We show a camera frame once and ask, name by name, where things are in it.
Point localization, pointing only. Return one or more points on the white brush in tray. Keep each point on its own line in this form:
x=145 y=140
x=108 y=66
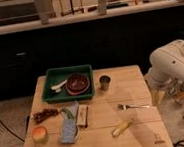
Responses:
x=58 y=86

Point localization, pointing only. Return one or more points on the green plastic tray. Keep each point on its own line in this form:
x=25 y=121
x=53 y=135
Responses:
x=58 y=75

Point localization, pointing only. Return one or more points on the orange fruit toy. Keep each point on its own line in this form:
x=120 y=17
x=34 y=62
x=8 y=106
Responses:
x=39 y=134

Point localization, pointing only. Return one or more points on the silver fork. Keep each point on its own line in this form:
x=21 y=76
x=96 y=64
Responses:
x=125 y=106

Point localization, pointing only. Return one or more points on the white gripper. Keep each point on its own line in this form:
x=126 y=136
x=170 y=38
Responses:
x=157 y=93

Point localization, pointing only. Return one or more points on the wooden block with dark edge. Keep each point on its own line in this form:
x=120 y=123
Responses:
x=82 y=115

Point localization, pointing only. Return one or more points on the green and white vegetable toy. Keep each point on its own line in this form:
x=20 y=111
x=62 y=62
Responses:
x=68 y=113

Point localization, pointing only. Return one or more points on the bunch of dark grapes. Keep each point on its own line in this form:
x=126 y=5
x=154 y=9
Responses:
x=44 y=114

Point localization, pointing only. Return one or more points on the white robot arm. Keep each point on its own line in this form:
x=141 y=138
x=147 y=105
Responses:
x=166 y=73

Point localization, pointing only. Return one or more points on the metal cup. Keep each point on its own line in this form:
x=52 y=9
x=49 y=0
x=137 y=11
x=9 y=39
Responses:
x=104 y=82

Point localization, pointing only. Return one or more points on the dark red bowl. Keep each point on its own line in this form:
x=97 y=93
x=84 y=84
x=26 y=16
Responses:
x=77 y=84

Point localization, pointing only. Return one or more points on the blue cloth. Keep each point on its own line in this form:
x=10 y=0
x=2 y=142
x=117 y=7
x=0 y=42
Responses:
x=69 y=129

